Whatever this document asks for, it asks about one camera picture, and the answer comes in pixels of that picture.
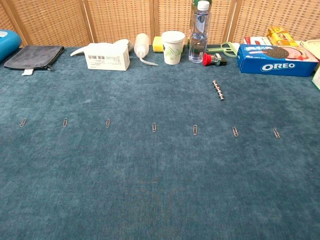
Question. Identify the yellow sponge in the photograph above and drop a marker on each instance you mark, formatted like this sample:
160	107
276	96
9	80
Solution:
157	45

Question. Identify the teal table cloth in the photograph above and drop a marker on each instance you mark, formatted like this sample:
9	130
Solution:
160	175

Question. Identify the wicker folding screen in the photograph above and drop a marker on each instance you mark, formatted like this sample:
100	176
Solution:
120	20

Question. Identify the grey zip pouch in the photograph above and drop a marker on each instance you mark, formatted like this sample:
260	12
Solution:
32	56

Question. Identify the blue detergent bottle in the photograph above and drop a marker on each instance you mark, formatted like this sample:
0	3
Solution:
7	43

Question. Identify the clear water bottle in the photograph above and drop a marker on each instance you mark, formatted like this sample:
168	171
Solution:
198	37

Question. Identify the beige lidded lunch container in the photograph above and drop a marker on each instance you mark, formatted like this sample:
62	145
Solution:
312	46

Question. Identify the light green plastic brush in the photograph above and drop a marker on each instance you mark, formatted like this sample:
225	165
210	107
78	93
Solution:
212	50

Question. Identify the white leaf-print paper cup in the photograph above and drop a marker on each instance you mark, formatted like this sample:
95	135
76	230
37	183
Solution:
172	50

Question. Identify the yellow snack box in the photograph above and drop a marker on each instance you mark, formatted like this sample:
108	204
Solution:
281	36

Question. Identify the magnetic bead rod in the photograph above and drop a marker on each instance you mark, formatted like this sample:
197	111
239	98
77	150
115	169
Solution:
218	90

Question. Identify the blue Oreo box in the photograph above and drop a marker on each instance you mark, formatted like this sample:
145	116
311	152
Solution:
275	66

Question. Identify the red and white box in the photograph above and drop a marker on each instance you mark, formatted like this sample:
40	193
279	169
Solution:
257	40

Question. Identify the red emergency stop button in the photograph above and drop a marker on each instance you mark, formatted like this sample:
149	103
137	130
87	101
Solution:
207	59

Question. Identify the white squeeze wash bottle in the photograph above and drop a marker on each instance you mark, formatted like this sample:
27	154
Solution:
141	45

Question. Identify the metal paperclip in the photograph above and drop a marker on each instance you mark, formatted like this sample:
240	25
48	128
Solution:
154	127
235	131
65	122
107	123
194	129
276	133
23	122

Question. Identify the white barcode carton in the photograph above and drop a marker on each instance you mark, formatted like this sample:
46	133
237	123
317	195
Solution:
107	58

